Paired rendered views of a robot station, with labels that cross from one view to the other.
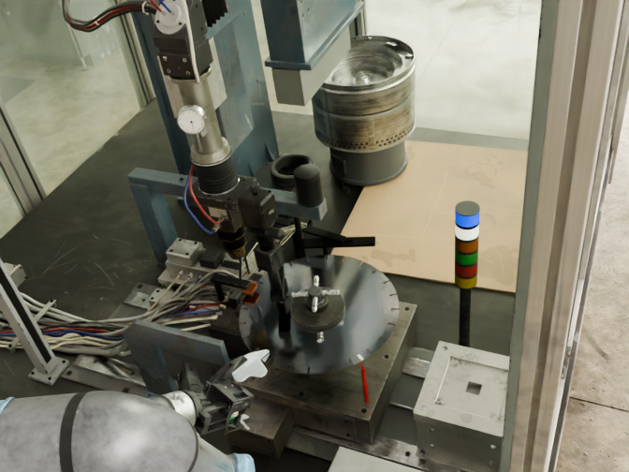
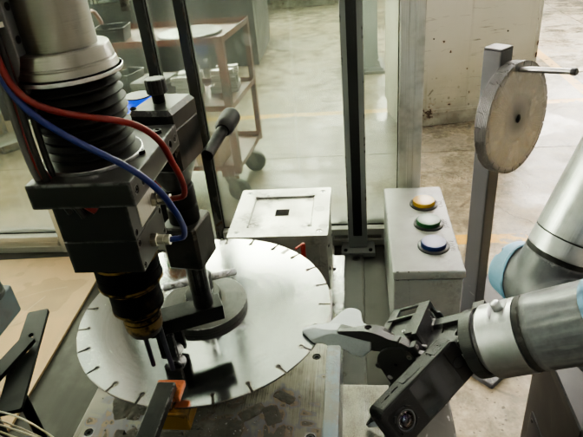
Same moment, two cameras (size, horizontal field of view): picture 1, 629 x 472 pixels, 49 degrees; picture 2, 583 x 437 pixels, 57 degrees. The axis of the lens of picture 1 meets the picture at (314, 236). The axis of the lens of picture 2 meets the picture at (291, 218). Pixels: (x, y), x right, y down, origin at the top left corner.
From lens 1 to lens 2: 136 cm
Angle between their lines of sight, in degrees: 85
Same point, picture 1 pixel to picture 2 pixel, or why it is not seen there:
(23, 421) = not seen: outside the picture
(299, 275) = (127, 348)
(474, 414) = (313, 205)
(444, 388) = (288, 226)
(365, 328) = (237, 257)
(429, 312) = not seen: hidden behind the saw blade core
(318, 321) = (237, 290)
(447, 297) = not seen: hidden behind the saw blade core
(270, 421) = (363, 398)
